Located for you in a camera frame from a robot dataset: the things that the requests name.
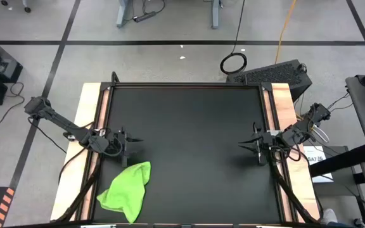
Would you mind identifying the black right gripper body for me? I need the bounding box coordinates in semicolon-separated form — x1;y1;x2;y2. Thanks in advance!
253;122;281;166

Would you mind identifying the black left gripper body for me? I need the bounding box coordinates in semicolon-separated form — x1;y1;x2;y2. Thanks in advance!
106;126;129;168

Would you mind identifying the green microfibre towel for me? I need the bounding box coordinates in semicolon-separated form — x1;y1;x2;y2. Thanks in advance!
96;161;152;224

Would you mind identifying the white paper sign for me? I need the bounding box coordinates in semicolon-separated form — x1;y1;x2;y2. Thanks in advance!
302;145;334;184

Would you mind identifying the black perforated computer case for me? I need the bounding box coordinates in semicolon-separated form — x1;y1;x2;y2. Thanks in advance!
226;59;313;103

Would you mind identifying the black desk base beam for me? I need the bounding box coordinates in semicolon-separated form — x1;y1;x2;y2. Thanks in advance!
309;144;365;178

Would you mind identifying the person's white shoe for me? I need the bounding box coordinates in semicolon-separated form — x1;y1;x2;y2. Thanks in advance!
320;208;338;225

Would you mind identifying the black power strip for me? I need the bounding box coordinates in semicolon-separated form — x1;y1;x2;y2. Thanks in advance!
132;11;157;23

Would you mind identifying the grey desk leg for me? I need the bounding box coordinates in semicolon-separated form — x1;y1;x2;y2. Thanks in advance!
116;0;132;28
210;0;221;29

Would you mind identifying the black metal table frame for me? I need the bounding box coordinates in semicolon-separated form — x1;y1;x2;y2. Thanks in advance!
51;71;326;228

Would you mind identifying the coiled black cable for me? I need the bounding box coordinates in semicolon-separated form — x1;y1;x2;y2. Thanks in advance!
219;0;248;76

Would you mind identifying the black floor cable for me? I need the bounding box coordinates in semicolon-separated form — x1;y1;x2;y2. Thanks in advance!
0;81;25;125

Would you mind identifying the yellow cable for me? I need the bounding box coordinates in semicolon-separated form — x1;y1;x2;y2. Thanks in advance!
274;0;297;64

